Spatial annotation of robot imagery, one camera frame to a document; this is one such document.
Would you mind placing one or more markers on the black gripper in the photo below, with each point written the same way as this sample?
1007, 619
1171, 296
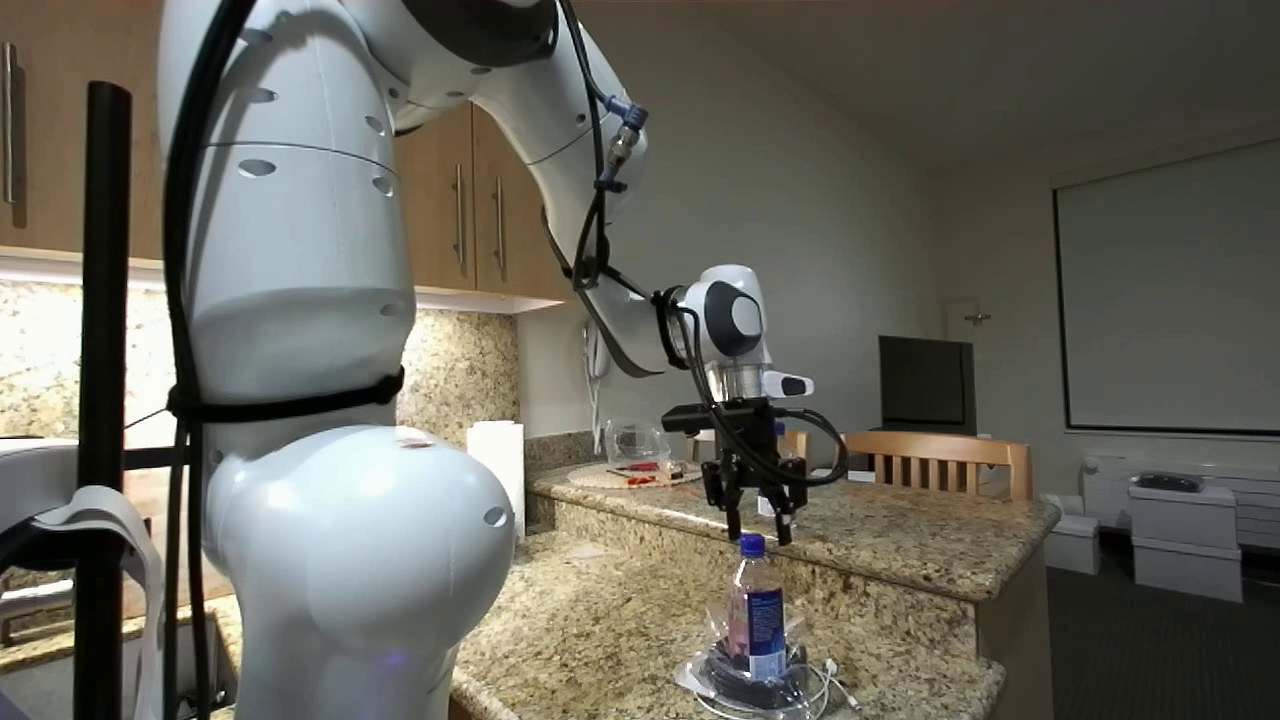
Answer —
746, 457

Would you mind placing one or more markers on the water bottle red label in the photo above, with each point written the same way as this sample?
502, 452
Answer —
754, 635

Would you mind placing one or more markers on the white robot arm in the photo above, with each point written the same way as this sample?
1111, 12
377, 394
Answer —
360, 553

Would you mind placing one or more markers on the small red object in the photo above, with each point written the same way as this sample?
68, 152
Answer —
643, 471

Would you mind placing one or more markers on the wooden chair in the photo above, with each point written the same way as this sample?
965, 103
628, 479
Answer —
937, 463

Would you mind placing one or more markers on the clear plastic lid dish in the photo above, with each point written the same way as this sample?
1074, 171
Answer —
788, 691

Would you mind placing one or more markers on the black television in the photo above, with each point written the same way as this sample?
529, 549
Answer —
924, 384

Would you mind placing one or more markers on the white paper towel roll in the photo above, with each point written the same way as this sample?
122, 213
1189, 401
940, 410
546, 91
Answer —
502, 449

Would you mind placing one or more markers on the wooden upper cabinets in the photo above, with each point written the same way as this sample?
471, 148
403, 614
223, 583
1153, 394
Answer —
439, 133

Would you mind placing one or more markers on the white storage boxes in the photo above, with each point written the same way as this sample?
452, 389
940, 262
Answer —
1189, 524

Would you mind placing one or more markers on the white projector screen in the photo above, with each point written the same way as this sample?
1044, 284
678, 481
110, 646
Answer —
1171, 292

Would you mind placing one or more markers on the black camera stand pole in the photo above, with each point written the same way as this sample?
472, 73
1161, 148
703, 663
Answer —
101, 394

